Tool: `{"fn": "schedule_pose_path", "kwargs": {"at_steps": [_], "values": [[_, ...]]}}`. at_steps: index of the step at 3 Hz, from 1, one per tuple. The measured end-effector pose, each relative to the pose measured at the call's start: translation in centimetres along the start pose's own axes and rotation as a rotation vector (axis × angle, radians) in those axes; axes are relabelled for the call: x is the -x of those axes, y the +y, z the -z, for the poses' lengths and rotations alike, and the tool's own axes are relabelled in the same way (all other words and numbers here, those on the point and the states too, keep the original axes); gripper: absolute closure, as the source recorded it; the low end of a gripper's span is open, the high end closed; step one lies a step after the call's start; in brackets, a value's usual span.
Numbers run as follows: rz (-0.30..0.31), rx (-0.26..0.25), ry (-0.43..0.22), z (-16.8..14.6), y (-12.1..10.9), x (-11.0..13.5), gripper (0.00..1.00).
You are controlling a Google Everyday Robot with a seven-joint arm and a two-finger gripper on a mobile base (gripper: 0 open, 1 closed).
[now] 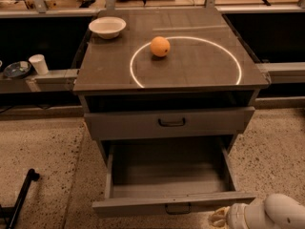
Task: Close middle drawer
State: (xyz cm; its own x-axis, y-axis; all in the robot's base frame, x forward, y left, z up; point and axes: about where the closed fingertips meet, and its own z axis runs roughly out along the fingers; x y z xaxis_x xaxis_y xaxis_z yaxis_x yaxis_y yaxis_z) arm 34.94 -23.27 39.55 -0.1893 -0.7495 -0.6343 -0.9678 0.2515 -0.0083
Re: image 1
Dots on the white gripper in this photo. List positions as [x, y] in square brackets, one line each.
[235, 216]

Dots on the grey drawer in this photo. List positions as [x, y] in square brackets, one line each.
[174, 176]
[171, 123]

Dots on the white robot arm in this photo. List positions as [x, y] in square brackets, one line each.
[276, 211]

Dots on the grey drawer cabinet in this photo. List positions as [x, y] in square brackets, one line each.
[206, 67]

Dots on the grey top drawer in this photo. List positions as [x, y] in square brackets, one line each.
[171, 123]

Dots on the orange fruit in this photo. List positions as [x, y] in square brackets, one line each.
[160, 46]

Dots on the black stand leg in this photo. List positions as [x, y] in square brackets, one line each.
[9, 215]

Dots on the white bowl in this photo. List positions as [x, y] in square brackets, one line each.
[107, 27]

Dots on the white paper cup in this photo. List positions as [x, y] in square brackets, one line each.
[39, 63]

